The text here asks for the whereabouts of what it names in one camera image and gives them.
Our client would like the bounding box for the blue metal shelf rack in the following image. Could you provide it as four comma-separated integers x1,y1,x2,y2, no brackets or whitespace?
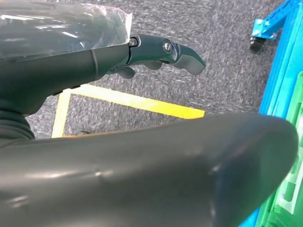
239,0,303,227

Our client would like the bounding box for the green plastic crate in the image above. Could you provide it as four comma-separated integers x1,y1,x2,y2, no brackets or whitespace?
255,71,303,227

